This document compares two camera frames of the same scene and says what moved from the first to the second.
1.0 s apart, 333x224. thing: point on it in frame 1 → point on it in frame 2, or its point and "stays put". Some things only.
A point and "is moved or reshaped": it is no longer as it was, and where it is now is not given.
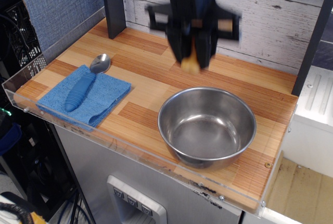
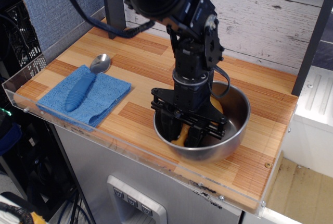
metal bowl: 206,128 is moved or reshaped
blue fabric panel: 58,3 stays put
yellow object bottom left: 37,219 stays put
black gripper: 192,9 → 190,100
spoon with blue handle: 100,64 stays put
